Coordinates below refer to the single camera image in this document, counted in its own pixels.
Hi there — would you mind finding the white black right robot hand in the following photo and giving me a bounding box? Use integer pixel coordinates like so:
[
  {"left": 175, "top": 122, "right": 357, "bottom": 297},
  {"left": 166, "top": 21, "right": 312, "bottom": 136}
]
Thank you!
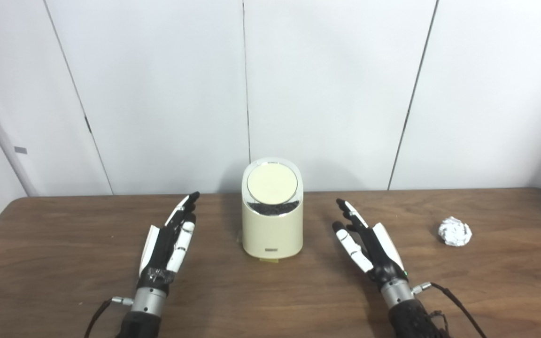
[{"left": 332, "top": 198, "right": 407, "bottom": 286}]

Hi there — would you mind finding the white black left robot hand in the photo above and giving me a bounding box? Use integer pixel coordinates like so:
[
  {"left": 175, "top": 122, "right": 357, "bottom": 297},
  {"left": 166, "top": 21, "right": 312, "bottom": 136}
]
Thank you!
[{"left": 138, "top": 191, "right": 201, "bottom": 289}]

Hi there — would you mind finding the white paper ball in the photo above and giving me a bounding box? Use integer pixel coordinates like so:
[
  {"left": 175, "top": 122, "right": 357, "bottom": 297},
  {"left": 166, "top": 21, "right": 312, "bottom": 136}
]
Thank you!
[{"left": 438, "top": 216, "right": 473, "bottom": 247}]

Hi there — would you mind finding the cream-colored cylindrical bin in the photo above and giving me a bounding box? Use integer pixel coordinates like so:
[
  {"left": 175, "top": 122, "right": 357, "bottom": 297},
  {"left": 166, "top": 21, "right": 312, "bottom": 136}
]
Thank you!
[{"left": 241, "top": 157, "right": 304, "bottom": 262}]

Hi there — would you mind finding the round cream bin lid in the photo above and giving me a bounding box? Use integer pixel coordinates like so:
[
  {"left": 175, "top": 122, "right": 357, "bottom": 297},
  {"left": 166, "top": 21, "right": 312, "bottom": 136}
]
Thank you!
[{"left": 247, "top": 164, "right": 298, "bottom": 205}]

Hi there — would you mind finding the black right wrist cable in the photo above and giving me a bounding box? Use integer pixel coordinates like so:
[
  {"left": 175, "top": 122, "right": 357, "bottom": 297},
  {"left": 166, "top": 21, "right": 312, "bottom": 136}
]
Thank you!
[{"left": 414, "top": 282, "right": 487, "bottom": 338}]

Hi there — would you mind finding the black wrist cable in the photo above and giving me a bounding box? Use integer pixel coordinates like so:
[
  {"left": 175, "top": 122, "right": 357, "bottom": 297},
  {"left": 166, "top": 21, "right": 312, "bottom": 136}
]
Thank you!
[
  {"left": 414, "top": 282, "right": 487, "bottom": 338},
  {"left": 84, "top": 297, "right": 134, "bottom": 338}
]

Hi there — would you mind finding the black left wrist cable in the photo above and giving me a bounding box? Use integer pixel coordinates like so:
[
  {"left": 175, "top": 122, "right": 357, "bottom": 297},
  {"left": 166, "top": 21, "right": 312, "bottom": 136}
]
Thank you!
[{"left": 84, "top": 297, "right": 134, "bottom": 338}]

